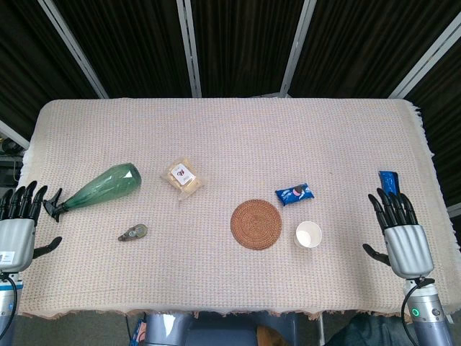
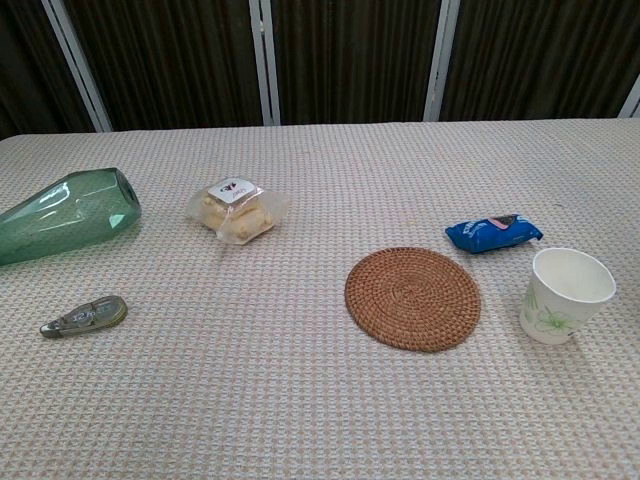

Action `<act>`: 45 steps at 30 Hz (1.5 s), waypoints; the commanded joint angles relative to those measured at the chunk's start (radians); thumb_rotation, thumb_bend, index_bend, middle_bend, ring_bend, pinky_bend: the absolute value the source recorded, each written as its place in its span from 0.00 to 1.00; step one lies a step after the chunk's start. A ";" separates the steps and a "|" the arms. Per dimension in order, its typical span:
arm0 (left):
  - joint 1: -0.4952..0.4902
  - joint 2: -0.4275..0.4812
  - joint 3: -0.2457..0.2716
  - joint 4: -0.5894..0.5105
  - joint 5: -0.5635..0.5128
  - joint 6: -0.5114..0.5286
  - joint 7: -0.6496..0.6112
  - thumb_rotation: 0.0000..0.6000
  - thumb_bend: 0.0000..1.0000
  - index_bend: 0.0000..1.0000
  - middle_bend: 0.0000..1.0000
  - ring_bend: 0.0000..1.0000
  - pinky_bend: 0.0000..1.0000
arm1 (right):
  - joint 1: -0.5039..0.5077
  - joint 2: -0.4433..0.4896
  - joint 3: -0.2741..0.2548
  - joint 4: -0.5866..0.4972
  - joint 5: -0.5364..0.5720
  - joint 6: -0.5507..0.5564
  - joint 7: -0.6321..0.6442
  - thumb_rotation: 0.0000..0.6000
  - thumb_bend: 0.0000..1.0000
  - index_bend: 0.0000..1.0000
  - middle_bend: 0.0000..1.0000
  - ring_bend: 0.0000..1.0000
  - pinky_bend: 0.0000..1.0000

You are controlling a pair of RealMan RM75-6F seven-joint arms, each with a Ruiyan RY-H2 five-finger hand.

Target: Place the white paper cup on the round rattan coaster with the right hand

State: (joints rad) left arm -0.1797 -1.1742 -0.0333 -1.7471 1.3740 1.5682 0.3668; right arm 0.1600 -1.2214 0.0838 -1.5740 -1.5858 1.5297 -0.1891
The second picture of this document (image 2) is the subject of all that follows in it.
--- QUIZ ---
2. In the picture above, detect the brown woven rattan coaster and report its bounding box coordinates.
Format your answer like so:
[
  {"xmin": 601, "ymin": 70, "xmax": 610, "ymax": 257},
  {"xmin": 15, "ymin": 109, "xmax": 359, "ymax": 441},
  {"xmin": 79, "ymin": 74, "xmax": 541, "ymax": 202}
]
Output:
[{"xmin": 344, "ymin": 246, "xmax": 482, "ymax": 353}]

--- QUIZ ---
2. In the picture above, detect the white paper cup green print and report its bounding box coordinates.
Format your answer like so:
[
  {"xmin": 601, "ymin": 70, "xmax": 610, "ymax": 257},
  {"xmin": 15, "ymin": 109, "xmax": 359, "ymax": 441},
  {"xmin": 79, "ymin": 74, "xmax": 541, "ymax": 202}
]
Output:
[{"xmin": 519, "ymin": 247, "xmax": 617, "ymax": 346}]

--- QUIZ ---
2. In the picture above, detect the clear wrapped pastry packet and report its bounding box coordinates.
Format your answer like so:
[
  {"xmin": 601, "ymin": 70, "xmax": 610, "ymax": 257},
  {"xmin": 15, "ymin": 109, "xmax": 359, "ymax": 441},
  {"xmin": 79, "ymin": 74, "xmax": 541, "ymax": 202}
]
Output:
[{"xmin": 186, "ymin": 176, "xmax": 291, "ymax": 246}]

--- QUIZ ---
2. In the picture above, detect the checkered woven tablecloth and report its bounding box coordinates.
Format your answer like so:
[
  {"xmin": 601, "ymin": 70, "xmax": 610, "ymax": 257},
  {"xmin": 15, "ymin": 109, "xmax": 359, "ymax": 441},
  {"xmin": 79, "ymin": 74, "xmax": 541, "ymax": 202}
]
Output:
[{"xmin": 0, "ymin": 117, "xmax": 640, "ymax": 480}]

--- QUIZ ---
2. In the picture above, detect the blue cookie snack packet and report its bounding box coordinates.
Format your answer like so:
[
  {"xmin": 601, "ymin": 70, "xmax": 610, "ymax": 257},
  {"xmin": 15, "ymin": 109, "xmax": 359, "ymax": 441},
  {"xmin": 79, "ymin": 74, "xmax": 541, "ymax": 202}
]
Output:
[{"xmin": 444, "ymin": 213, "xmax": 543, "ymax": 255}]

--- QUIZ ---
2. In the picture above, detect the grey correction tape dispenser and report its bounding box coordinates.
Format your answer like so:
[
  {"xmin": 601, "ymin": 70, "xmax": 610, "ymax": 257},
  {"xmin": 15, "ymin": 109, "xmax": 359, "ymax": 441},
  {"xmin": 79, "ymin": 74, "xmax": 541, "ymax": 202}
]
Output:
[{"xmin": 39, "ymin": 295, "xmax": 129, "ymax": 340}]

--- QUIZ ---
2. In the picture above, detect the green glass vase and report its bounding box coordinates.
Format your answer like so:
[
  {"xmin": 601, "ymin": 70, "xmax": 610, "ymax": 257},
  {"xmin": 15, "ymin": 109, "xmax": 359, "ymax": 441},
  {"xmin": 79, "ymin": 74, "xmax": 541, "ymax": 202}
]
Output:
[{"xmin": 0, "ymin": 167, "xmax": 143, "ymax": 267}]

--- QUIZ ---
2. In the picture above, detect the dark folding screen white frame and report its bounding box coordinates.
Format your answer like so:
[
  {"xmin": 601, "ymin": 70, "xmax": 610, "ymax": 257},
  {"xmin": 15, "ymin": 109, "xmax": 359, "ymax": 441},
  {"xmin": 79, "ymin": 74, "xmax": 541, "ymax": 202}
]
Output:
[{"xmin": 0, "ymin": 0, "xmax": 640, "ymax": 142}]

